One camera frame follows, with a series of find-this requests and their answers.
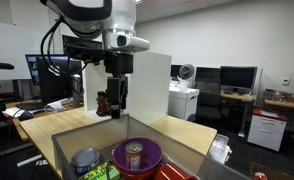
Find brown cardboard box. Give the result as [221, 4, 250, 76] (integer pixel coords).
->
[250, 162, 294, 180]

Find red labelled food can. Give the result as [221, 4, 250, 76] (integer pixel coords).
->
[124, 141, 145, 171]

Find silver metal post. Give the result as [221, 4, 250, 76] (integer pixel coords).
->
[71, 73, 83, 109]

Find lit computer monitor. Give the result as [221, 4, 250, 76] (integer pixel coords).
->
[25, 54, 85, 86]

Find white cardboard file box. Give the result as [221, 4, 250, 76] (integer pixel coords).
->
[168, 87, 200, 121]

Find white paper stack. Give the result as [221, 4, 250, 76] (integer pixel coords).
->
[1, 106, 21, 119]

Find black computer mouse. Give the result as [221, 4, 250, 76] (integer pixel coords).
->
[18, 110, 34, 122]

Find white cup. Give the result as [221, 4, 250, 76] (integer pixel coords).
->
[179, 79, 190, 93]

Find clear plastic container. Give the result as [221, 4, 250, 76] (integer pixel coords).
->
[209, 133, 233, 165]

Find white power strip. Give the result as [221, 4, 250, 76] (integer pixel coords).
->
[16, 153, 44, 168]

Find grey round desk fan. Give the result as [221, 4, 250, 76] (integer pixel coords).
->
[178, 63, 195, 81]

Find brown bear-shaped bottle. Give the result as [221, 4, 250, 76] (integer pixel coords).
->
[96, 90, 112, 118]

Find black office chair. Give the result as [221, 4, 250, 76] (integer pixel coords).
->
[194, 77, 223, 123]

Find grey translucent bin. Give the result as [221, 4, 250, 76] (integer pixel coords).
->
[51, 113, 251, 180]

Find purple plastic bowl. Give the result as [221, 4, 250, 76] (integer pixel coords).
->
[112, 137, 164, 176]

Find white cube shelf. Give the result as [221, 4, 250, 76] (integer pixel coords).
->
[82, 51, 173, 126]

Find wide black desk monitor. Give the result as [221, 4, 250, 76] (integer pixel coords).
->
[220, 65, 259, 92]

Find black keyboard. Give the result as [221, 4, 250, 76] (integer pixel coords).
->
[15, 101, 47, 112]

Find green vegetables box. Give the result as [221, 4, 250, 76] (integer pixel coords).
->
[78, 162, 121, 180]

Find white drawer cabinet red top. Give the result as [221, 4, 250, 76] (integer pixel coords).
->
[247, 108, 288, 153]

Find flat silver tin can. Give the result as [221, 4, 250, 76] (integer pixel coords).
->
[71, 148, 101, 176]

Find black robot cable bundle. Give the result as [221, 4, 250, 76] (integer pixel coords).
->
[40, 14, 88, 79]

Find red plastic bowl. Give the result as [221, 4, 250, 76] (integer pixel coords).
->
[111, 158, 163, 180]

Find wooden office desk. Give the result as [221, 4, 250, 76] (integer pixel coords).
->
[220, 92, 257, 138]

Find black monitor back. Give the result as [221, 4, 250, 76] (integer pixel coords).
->
[36, 56, 75, 105]

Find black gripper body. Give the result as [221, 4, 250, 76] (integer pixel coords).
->
[103, 53, 134, 105]

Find red mug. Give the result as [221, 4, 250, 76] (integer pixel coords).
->
[153, 162, 198, 180]

